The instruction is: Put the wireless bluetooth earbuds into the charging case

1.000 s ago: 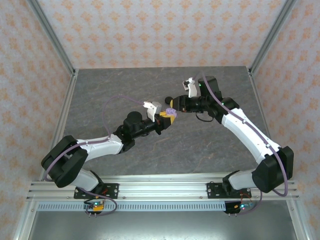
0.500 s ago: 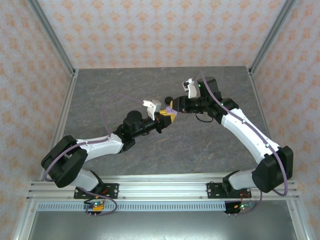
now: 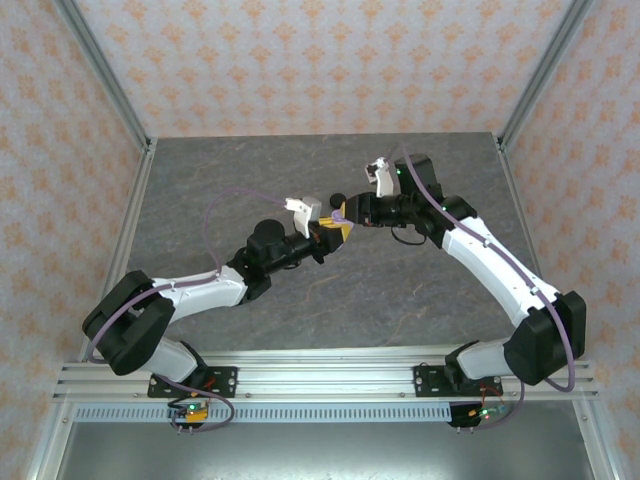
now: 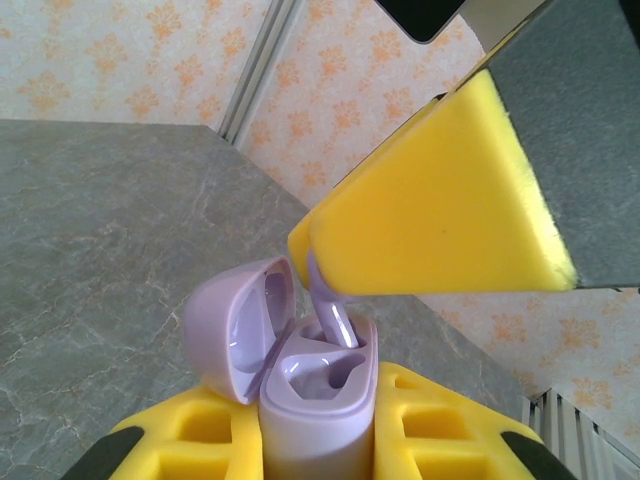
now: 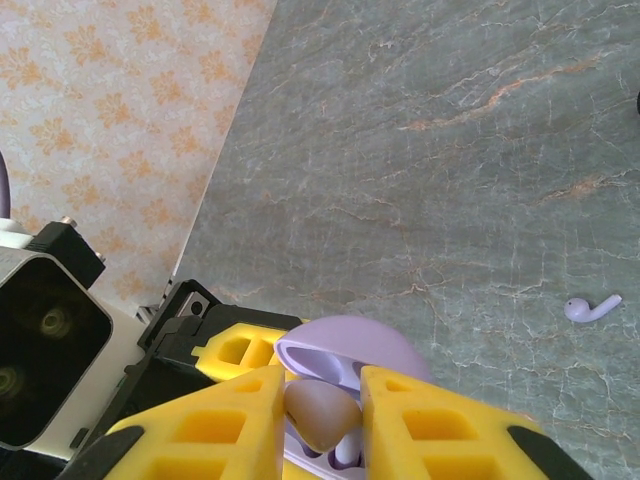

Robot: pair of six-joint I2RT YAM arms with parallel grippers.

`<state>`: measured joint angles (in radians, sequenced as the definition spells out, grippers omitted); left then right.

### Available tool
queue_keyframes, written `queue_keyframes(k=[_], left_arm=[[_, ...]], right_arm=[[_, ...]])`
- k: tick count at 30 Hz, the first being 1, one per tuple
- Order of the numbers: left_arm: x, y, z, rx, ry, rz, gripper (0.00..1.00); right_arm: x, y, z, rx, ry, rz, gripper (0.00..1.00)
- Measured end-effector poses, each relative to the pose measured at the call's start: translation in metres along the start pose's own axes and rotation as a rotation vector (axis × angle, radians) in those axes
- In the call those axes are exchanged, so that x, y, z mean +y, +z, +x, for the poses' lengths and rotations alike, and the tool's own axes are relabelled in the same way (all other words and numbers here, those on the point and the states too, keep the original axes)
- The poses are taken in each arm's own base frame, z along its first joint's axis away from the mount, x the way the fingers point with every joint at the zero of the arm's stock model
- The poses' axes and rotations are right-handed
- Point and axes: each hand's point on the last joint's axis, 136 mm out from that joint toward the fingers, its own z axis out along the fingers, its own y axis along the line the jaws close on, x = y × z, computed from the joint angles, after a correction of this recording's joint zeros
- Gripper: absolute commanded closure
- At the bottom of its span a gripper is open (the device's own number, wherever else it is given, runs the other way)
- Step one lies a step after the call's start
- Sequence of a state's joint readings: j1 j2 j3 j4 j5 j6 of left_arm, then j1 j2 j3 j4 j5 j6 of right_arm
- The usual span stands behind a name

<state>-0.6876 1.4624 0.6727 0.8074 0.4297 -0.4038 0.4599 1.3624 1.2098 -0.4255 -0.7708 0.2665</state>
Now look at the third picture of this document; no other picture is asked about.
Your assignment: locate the grey metal panel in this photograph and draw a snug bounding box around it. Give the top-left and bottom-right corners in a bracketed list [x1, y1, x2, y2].
[54, 422, 596, 480]

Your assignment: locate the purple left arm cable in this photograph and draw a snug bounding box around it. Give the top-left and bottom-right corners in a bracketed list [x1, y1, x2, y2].
[87, 188, 287, 432]

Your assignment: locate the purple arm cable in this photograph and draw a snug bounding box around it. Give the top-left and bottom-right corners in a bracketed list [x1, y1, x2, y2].
[389, 142, 576, 432]
[87, 188, 287, 432]

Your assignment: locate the aluminium table side rail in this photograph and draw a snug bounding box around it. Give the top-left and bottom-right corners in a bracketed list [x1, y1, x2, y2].
[494, 134, 616, 480]
[24, 139, 160, 480]

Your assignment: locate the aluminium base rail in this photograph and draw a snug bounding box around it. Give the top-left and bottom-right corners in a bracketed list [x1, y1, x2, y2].
[52, 342, 599, 401]

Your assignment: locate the white slotted cable duct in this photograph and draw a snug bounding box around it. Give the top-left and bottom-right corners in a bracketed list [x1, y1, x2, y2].
[74, 403, 454, 424]

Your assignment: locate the aluminium frame post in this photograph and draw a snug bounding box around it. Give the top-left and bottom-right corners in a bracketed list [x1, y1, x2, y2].
[52, 0, 154, 151]
[498, 0, 597, 151]

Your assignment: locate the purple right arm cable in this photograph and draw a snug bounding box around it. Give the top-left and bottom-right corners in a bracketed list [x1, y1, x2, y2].
[389, 142, 576, 432]

